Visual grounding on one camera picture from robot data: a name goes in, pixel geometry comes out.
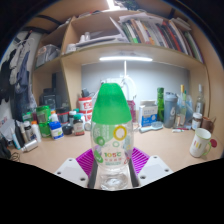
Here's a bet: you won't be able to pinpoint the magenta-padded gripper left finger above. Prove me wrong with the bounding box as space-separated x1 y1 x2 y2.
54 148 101 190

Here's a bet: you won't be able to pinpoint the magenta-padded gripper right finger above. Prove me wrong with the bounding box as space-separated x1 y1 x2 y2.
128 147 174 188

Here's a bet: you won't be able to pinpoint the clear bottle with green cap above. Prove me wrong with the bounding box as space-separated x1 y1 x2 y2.
90 82 135 191

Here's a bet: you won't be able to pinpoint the light blue hairbrush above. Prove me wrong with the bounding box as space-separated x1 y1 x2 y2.
138 121 165 134

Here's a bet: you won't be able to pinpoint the blue and white pill bottle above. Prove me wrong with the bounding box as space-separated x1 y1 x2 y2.
48 111 65 141

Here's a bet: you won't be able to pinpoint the dark jar with red label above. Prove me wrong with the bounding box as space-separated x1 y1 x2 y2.
72 113 86 137

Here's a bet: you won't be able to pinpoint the small white tube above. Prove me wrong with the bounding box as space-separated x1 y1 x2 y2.
171 127 191 134

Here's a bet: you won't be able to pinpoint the silver metal can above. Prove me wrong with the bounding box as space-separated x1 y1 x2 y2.
21 138 40 154

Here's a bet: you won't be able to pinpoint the small white bottle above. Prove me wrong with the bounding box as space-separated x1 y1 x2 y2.
30 120 43 144

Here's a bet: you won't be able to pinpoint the blue and white box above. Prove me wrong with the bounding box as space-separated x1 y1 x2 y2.
138 99 159 128

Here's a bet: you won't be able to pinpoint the green plastic container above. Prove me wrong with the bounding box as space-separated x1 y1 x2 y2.
35 105 52 138

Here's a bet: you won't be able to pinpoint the grey shaker bottle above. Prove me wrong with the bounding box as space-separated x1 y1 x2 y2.
163 91 179 129

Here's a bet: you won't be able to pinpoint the brown jar with white lid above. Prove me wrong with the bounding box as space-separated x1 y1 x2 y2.
191 112 204 131

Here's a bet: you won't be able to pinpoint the flat round red coaster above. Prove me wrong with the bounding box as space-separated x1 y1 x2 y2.
209 138 219 149

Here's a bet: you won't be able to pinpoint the red and white canister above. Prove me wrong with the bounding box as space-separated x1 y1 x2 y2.
77 96 94 125

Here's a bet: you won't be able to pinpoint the tall green bottle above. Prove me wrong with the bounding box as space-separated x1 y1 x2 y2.
156 87 166 122

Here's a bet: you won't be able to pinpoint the brown mug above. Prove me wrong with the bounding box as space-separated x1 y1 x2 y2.
201 116 217 134

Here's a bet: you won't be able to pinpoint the black speaker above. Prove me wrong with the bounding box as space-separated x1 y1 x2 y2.
38 73 70 111

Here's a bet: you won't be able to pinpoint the tall clear glass bottle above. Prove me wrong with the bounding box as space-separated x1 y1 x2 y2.
195 83 206 116

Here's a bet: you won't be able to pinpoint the dark hanging clothes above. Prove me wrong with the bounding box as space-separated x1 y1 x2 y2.
0 31 35 113

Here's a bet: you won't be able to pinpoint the white LED light bar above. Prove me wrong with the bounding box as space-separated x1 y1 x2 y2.
98 55 154 63

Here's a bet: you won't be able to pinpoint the wooden shelf unit with books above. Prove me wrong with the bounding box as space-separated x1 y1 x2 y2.
31 0 215 113

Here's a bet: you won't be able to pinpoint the white mug with green handle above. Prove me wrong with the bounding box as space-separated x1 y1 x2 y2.
189 127 213 159

